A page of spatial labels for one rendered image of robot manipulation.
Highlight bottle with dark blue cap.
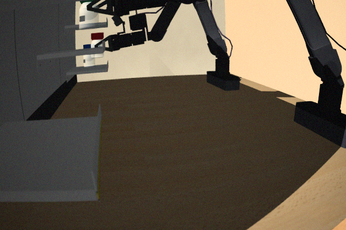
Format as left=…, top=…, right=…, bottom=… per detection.
left=83, top=44, right=95, bottom=68

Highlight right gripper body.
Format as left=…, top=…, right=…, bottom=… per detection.
left=111, top=17, right=132, bottom=51

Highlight white bottle with green cap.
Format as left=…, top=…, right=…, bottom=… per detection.
left=79, top=0, right=99, bottom=30

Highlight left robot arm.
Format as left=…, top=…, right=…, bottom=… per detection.
left=141, top=0, right=346, bottom=129

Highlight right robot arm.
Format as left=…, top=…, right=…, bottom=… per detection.
left=112, top=0, right=240, bottom=81

